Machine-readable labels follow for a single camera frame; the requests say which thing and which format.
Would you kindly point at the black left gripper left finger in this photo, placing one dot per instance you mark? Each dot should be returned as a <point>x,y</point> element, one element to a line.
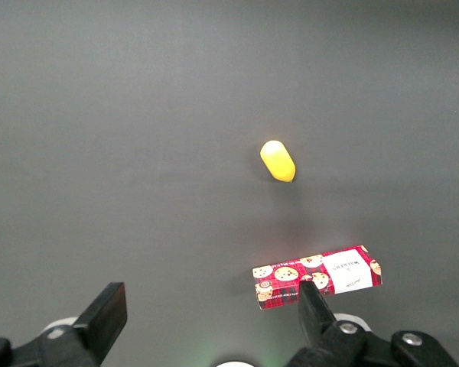
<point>99,317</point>

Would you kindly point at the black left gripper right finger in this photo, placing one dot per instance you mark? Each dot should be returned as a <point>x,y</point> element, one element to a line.
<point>313,317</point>

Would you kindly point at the red plaid cookie box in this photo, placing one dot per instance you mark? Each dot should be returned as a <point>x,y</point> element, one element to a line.
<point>283,279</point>

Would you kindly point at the yellow lemon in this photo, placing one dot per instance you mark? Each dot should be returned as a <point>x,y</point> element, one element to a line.
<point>277,160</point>

